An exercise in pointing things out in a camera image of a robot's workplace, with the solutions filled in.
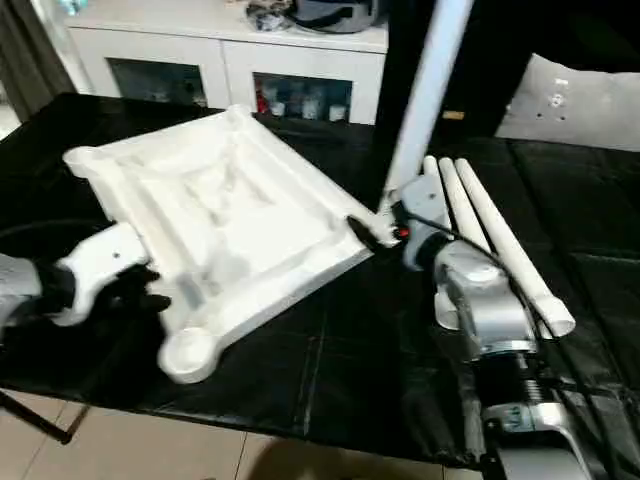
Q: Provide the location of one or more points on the white plastic table top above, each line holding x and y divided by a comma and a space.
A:
225, 210

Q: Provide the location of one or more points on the black floor mat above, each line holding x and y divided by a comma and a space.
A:
350, 350

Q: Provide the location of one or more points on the small yellow label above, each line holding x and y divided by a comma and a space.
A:
454, 115

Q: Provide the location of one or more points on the black metal stand leg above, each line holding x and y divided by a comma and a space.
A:
45, 422

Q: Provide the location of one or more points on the grey printed cushion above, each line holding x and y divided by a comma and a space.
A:
575, 105

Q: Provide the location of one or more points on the grey round bag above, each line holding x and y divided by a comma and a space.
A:
335, 15

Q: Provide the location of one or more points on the white glass-door cabinet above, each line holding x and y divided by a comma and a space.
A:
200, 50

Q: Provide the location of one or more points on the grey curtain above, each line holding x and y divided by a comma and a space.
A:
30, 55

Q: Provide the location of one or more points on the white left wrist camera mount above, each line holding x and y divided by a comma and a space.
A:
105, 260

